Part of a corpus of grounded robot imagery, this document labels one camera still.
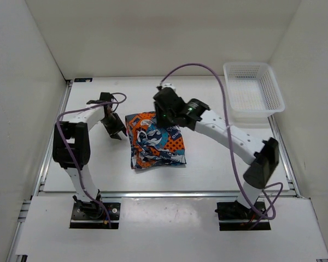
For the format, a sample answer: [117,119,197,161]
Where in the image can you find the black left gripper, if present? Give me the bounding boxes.
[101,112,127,140]

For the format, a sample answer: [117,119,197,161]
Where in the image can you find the colourful patterned shorts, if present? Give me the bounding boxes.
[125,111,186,169]

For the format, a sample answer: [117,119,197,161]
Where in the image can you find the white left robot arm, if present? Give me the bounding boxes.
[52,92,127,218]

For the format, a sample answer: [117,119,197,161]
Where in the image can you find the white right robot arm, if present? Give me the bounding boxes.
[154,86,279,218]

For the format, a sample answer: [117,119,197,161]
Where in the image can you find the white perforated plastic basket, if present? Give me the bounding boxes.
[223,62,285,122]

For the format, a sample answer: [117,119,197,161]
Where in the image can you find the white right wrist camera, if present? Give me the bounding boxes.
[156,83,176,92]

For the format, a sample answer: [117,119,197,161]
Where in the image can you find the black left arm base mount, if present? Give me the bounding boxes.
[69,202,121,230]

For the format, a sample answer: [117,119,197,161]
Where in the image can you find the aluminium left frame rail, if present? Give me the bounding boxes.
[5,78,73,262]

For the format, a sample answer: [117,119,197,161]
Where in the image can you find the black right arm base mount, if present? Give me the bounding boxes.
[215,201,271,231]

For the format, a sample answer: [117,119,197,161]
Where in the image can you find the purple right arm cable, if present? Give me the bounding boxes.
[160,63,284,230]

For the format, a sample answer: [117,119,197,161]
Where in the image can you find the aluminium right frame rail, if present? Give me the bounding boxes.
[264,116,328,261]

